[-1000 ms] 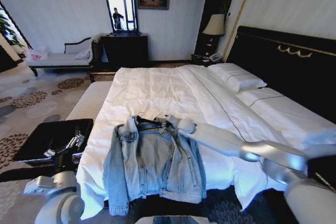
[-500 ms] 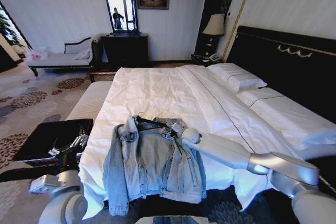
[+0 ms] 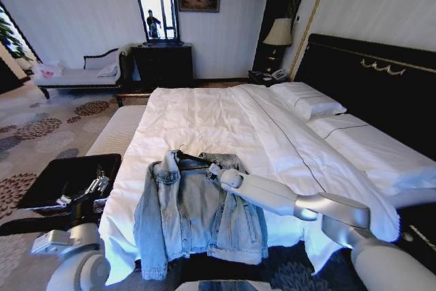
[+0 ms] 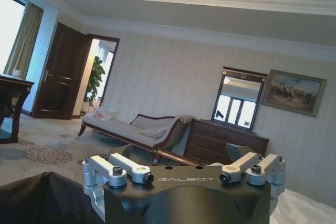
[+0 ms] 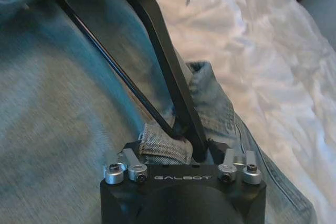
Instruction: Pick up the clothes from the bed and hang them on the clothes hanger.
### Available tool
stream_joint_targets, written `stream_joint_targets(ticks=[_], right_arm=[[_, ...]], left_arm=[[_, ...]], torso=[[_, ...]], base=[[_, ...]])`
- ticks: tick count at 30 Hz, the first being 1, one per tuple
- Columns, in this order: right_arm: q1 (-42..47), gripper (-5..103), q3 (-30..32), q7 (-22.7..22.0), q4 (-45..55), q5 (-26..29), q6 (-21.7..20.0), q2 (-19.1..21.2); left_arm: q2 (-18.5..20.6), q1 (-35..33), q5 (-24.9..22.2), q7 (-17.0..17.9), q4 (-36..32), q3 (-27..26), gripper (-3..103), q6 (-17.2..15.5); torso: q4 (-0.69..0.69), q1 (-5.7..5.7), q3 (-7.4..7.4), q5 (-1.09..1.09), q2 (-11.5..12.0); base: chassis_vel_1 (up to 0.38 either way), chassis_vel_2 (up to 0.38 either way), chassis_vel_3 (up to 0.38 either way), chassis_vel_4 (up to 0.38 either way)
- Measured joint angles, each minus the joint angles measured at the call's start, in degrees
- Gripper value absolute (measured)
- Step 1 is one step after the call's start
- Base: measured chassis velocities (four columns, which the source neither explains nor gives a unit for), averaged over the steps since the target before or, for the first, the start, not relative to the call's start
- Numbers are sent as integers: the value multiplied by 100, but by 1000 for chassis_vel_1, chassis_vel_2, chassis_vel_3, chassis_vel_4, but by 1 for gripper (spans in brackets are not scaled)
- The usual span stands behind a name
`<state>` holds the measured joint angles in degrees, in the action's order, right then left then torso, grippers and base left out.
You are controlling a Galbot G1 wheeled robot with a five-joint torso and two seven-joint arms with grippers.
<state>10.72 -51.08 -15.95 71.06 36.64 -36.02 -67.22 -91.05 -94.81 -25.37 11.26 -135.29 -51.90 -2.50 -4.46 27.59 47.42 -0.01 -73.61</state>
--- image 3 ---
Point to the long white pillow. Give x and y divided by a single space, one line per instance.
371 148

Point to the dark framed mirror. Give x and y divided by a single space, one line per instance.
158 4

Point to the white chaise cushion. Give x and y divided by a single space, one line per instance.
108 70

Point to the light blue denim jacket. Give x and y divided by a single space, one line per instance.
190 209

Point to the dark wooden nightstand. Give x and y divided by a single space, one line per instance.
260 78

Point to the green leafy plant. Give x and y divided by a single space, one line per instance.
8 35

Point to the small white pillow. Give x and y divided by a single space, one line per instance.
308 100

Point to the dark wooden dresser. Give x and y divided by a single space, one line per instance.
161 64

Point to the white desk telephone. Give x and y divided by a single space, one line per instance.
278 74

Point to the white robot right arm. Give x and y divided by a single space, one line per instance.
272 192

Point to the dark bedside cabinet gold ornament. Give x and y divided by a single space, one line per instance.
420 233

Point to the white bed duvet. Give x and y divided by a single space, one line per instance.
221 124

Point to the white chaise with dark frame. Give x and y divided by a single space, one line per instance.
78 78

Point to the table lamp with cream shade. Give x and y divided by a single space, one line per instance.
278 33

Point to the person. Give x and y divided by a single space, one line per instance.
153 23

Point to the black low table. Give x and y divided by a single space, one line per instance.
68 175

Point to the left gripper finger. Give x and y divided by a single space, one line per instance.
64 200
97 186

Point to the dark headboard with gold trim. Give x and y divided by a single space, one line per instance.
374 93

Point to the black clothes hanger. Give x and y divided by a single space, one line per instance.
190 158

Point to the white and pink plastic bag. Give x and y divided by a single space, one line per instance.
47 70

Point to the white bed end bench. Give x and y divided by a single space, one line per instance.
116 131

